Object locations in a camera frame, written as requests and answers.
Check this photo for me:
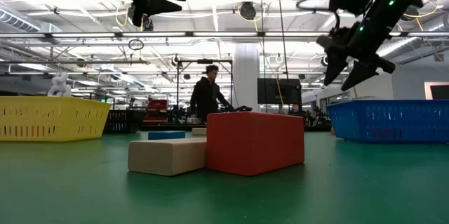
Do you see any white robot hand figurine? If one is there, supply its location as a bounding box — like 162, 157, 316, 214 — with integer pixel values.
47, 72, 73, 98

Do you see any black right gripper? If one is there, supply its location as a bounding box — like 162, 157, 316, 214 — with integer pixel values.
316, 22, 396, 93

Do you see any red rectangular block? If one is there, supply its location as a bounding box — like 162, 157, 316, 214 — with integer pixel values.
206, 111, 306, 177

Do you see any black hanging cable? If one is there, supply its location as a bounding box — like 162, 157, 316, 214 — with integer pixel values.
274, 0, 290, 79

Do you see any blue slotted plastic basket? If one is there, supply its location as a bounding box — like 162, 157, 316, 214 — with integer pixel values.
326, 99, 449, 144

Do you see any black slotted plastic basket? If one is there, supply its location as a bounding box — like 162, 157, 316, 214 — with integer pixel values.
103, 109, 147, 134

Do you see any black monitor on stand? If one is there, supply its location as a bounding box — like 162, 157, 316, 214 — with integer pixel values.
257, 77, 303, 105

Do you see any red tool chest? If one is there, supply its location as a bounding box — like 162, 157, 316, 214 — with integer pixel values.
142, 98, 170, 127

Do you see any blue rectangular block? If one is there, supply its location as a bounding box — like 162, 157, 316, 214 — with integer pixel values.
147, 131, 187, 140

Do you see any black coiled cable loop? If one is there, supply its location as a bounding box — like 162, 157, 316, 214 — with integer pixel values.
127, 38, 145, 51

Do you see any white square pillar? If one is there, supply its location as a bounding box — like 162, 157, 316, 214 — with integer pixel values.
233, 44, 261, 113

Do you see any black camera stand frame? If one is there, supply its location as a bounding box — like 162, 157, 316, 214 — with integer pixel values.
175, 58, 235, 112

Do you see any yellow slotted plastic basket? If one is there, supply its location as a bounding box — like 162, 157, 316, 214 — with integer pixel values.
0, 96, 112, 143

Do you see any person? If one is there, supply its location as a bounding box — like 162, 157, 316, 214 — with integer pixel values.
189, 64, 234, 122

